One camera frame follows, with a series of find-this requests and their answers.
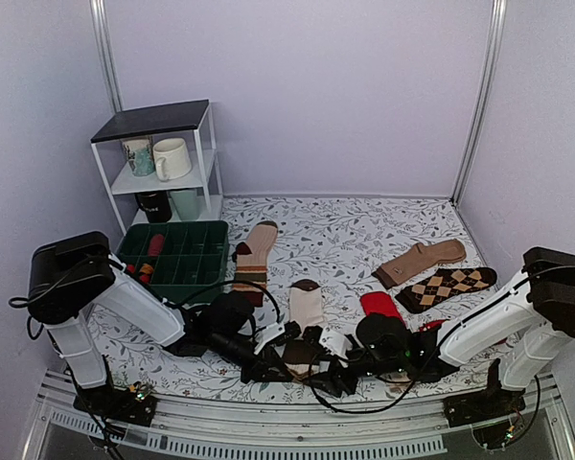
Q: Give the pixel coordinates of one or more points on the aluminium corner post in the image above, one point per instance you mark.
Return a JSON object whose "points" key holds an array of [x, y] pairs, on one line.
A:
{"points": [[103, 43], [492, 51]]}

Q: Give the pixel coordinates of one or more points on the right aluminium corner post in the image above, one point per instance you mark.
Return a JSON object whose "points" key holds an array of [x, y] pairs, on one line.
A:
{"points": [[492, 51]]}

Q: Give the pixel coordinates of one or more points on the green divided organizer tray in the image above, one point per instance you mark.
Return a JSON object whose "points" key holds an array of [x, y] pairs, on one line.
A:
{"points": [[194, 255]]}

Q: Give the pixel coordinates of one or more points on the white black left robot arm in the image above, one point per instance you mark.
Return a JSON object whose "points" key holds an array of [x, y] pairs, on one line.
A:
{"points": [[71, 276]]}

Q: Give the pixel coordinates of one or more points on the left aluminium corner post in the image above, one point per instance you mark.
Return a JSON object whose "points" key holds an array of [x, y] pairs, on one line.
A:
{"points": [[103, 43]]}

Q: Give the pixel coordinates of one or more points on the striped beige brown sock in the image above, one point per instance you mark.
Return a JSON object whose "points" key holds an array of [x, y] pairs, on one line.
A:
{"points": [[251, 257]]}

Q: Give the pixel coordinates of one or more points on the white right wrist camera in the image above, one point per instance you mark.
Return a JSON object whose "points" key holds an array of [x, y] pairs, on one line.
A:
{"points": [[335, 344]]}

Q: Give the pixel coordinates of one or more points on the black mug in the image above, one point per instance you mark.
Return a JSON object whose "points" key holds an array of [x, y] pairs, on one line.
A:
{"points": [[155, 205]]}

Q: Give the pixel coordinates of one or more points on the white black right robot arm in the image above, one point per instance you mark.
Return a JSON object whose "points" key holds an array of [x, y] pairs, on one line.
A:
{"points": [[538, 301]]}

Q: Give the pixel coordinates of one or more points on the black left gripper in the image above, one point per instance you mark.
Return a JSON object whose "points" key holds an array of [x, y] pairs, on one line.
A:
{"points": [[260, 371]]}

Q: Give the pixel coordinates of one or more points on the red beige face sock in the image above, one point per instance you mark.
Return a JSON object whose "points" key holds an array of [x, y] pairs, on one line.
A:
{"points": [[379, 302]]}

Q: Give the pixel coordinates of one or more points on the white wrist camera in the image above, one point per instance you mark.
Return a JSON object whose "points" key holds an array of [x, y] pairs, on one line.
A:
{"points": [[274, 334], [335, 344]]}

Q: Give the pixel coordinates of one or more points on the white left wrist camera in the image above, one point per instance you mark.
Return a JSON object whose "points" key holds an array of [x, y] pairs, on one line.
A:
{"points": [[274, 334]]}

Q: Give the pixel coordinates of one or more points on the teal patterned mug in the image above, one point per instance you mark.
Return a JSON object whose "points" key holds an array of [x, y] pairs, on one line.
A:
{"points": [[139, 155]]}

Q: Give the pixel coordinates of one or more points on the cream white mug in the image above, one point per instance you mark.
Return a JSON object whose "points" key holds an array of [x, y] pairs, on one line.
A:
{"points": [[171, 159]]}

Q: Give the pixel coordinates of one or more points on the cream brown block sock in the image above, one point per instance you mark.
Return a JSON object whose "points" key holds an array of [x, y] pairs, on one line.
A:
{"points": [[306, 309]]}

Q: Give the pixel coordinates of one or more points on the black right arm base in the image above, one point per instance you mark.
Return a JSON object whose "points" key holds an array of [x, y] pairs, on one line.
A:
{"points": [[481, 406]]}

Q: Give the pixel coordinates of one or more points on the brown argyle sock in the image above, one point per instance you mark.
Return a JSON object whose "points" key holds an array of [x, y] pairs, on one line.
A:
{"points": [[443, 285]]}

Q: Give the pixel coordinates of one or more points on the aluminium front rail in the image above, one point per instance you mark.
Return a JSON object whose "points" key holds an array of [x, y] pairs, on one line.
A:
{"points": [[372, 424]]}

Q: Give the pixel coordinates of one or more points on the pale green mug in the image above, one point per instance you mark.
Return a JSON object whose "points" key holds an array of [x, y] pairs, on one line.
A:
{"points": [[186, 204]]}

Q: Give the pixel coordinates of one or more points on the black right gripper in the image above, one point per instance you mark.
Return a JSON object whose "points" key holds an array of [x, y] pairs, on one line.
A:
{"points": [[333, 379]]}

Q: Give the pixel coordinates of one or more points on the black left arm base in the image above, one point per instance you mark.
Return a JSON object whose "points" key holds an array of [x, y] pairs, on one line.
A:
{"points": [[120, 405]]}

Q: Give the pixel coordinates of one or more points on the red folded sock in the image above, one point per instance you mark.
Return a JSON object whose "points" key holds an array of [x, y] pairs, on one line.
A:
{"points": [[432, 325]]}

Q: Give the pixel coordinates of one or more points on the tan brown cuff sock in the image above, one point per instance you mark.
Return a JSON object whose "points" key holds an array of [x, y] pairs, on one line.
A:
{"points": [[417, 259]]}

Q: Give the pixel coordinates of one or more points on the white shelf black top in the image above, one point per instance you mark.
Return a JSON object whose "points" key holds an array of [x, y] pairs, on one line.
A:
{"points": [[193, 121]]}

